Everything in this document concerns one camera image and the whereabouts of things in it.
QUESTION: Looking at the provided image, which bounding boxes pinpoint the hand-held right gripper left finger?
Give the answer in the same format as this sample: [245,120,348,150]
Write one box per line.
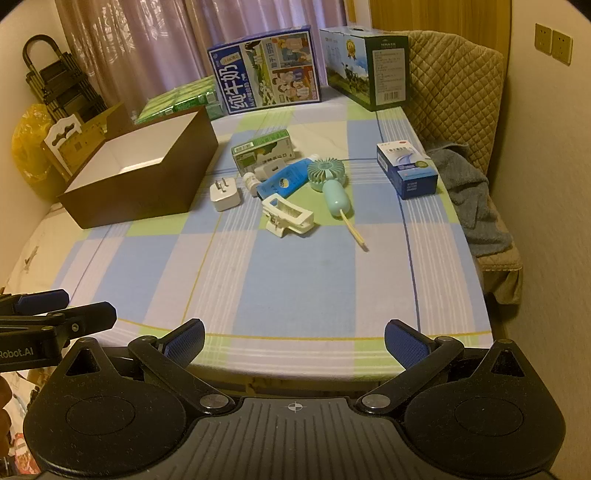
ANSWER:
[59,318,237,414]

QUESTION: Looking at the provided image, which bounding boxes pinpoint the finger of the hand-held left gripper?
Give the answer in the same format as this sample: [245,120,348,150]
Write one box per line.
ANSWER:
[0,302,117,343]
[0,289,71,319]

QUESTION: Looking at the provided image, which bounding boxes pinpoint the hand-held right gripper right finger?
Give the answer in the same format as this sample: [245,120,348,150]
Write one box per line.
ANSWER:
[355,318,537,415]

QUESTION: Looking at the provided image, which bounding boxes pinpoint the thin wooden stick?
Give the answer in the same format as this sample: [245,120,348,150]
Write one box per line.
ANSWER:
[339,209,369,253]

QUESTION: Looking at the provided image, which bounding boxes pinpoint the white charger plug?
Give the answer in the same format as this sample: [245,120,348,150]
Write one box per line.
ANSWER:
[209,178,242,212]

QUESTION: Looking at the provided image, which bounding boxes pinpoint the brown cardboard box flap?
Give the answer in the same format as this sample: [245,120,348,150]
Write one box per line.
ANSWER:
[57,105,219,230]

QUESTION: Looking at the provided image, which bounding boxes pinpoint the white plastic clip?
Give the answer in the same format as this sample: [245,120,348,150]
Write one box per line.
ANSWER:
[260,194,315,239]

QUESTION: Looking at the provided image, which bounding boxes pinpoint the blue and white medicine box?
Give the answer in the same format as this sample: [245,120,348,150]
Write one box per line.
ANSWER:
[376,140,439,200]

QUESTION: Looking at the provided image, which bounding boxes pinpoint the mint handheld fan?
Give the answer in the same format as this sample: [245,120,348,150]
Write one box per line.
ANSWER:
[307,157,353,217]

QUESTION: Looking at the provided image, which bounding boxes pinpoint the blue tube with white cap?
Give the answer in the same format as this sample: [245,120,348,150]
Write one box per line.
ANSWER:
[256,156,320,199]

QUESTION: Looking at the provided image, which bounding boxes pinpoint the small green medicine box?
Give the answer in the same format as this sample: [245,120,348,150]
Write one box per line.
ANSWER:
[231,130,295,174]

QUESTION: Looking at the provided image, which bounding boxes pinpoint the person's left hand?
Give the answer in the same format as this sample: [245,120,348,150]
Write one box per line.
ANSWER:
[0,376,14,462]

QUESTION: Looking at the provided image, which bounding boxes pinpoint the plaid tablecloth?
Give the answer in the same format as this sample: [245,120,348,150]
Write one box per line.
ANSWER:
[46,99,494,385]

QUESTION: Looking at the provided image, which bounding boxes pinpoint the yellow plastic bag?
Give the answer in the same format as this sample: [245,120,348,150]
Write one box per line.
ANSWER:
[11,104,57,202]

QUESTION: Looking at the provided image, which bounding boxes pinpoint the grey towel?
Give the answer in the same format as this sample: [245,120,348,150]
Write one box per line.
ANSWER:
[426,148,514,258]

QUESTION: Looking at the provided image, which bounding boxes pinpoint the white carved wooden board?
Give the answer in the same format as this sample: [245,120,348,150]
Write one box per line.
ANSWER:
[40,114,87,179]

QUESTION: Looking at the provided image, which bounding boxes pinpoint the brown cardboard box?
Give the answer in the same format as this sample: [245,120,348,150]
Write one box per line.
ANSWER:
[69,102,128,160]

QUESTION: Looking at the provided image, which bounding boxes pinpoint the black folding step stool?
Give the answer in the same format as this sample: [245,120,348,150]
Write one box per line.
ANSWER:
[22,35,108,126]

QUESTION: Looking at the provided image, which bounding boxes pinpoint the green shrink-wrapped drink pack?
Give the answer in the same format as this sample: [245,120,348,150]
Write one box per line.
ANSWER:
[135,76,219,124]

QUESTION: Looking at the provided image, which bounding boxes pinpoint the chair with quilted beige cover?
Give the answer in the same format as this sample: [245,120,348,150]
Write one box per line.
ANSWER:
[405,30,525,306]

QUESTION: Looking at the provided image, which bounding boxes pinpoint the pink patterned curtain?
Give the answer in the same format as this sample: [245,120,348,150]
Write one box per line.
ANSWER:
[52,0,357,112]

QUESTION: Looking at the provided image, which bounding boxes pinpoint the green cow print carton case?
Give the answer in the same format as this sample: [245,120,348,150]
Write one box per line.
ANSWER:
[320,26,410,112]

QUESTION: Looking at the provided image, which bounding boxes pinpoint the blue milk carton case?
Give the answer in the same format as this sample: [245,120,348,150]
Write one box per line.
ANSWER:
[207,25,323,116]

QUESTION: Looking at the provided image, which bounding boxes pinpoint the beige wall socket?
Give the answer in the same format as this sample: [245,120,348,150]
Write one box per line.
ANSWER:
[551,29,574,66]
[534,22,554,54]

